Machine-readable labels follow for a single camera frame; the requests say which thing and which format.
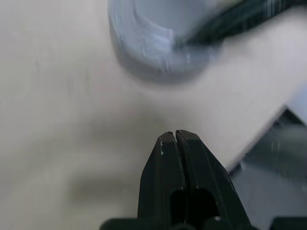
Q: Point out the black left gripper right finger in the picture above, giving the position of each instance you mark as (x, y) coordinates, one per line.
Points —
(204, 172)

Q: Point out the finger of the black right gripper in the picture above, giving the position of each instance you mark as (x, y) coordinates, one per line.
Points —
(230, 21)

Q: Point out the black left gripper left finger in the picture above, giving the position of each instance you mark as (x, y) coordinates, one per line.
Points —
(163, 172)

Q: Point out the grey motor housing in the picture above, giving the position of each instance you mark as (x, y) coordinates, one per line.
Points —
(144, 60)

